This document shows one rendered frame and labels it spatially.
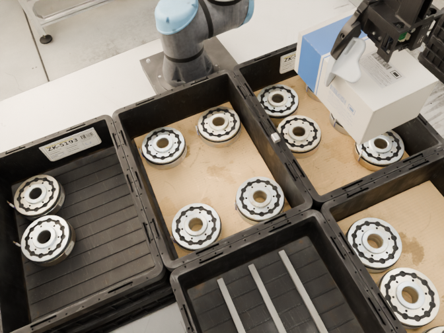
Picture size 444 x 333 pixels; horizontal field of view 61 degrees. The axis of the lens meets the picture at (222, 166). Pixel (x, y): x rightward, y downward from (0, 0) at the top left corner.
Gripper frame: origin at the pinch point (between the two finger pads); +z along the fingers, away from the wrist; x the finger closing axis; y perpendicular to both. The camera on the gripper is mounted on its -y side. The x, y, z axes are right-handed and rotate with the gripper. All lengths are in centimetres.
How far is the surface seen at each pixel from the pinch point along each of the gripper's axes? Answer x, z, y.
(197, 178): -29.7, 28.1, -9.5
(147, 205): -42.0, 18.0, -3.4
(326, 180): -4.8, 27.9, 4.9
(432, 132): 15.5, 17.9, 9.8
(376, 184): -1.6, 17.9, 13.9
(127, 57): -30, 42, -71
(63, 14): -47, 99, -194
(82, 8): -35, 100, -194
